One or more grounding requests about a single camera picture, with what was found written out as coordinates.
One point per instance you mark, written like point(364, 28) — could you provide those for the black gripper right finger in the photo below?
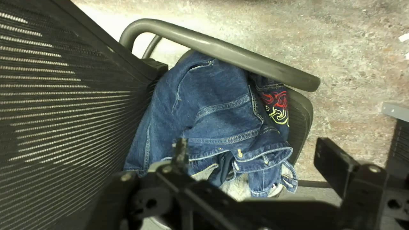
point(365, 192)

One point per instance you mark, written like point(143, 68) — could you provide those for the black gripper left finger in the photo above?
point(170, 199)

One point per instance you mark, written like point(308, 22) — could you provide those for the blue denim jeans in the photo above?
point(212, 110)

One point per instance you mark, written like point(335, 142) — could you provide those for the black mesh office chair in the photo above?
point(51, 106)

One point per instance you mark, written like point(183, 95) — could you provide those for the grey metal bar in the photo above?
point(396, 111)

